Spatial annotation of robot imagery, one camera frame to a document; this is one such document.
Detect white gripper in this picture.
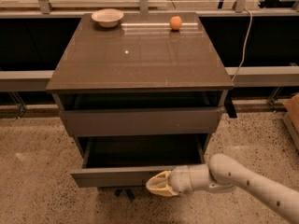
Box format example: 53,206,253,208
147,164,235,197

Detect grey drawer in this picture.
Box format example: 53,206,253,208
71,134,206,188
60,107,223,137

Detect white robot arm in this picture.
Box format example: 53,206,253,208
146,154,299,224

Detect grey top drawer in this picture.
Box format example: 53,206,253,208
60,107,223,137

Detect grey glossy drawer cabinet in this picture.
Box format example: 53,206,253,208
46,13,234,153

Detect orange fruit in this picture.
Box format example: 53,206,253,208
170,16,182,31

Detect white bowl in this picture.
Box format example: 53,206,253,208
92,8,123,28

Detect metal railing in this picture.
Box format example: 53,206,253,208
0,0,299,92

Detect white cable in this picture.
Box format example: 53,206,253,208
231,7,254,82

